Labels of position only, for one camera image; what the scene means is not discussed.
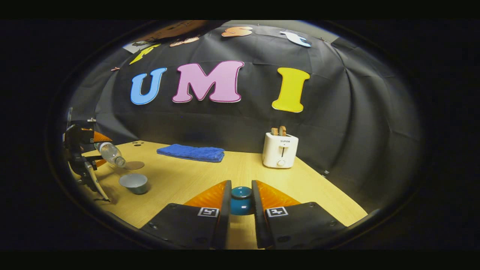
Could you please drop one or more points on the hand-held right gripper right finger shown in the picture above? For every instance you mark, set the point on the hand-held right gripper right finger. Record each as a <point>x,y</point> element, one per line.
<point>259,221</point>

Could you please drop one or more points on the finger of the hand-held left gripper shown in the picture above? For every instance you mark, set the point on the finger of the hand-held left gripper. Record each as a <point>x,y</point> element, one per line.
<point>83,168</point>
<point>87,135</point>

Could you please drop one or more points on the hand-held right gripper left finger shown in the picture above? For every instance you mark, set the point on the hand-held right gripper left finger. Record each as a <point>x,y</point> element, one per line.
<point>224,217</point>

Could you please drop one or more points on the clear plastic water bottle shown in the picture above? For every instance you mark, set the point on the clear plastic water bottle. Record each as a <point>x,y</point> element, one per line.
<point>110,153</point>

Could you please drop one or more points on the grey blue teacup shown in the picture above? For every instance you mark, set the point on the grey blue teacup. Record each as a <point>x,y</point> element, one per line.
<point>134,183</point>

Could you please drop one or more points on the round brown coaster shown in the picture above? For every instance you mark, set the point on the round brown coaster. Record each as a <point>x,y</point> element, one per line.
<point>135,165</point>

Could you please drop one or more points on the blue towel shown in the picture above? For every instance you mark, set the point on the blue towel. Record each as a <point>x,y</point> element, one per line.
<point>191,152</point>

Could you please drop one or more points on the white toaster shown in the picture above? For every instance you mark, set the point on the white toaster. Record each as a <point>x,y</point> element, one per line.
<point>279,150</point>

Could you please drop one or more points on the toast bread slice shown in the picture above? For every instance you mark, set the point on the toast bread slice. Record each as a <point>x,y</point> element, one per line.
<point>274,131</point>
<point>282,131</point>

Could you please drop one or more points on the black backdrop cloth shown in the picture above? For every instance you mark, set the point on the black backdrop cloth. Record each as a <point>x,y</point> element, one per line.
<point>337,112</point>

